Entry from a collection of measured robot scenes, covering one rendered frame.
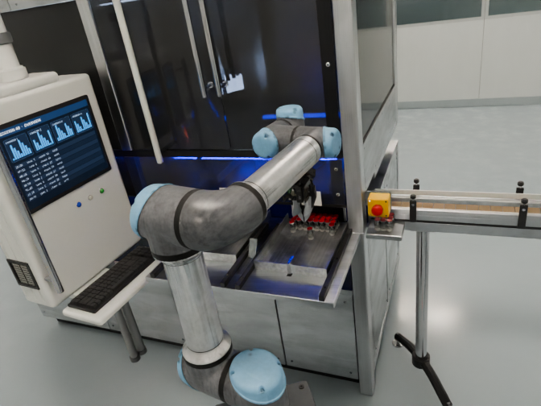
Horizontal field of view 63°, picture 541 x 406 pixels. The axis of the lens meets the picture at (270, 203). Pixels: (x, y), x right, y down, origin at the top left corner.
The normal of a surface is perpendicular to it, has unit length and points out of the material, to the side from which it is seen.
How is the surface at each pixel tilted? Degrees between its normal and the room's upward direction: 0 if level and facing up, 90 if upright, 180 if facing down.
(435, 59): 90
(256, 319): 90
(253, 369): 8
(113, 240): 90
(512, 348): 0
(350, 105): 90
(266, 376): 8
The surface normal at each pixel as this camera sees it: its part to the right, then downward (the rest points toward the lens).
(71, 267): 0.89, 0.08
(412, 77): -0.37, 0.47
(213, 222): 0.21, 0.10
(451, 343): -0.14, -0.89
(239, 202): 0.38, -0.40
